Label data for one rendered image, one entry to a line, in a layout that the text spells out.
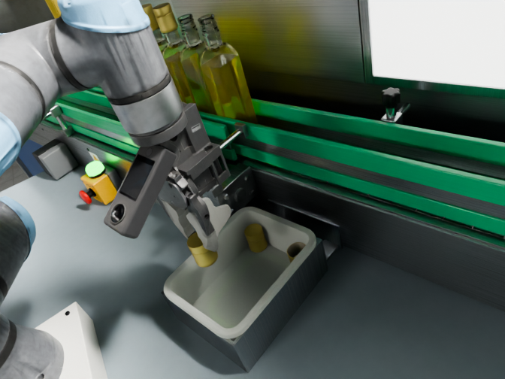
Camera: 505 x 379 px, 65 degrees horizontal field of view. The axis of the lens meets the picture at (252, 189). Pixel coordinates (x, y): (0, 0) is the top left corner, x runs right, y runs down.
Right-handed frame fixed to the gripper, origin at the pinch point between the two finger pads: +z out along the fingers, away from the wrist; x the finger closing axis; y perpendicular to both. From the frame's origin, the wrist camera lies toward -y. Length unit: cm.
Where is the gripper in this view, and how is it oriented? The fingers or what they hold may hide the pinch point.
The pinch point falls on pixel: (199, 243)
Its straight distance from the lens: 60.1
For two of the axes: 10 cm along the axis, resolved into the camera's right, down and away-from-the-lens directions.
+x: -7.4, -2.6, 6.2
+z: 2.5, 7.5, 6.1
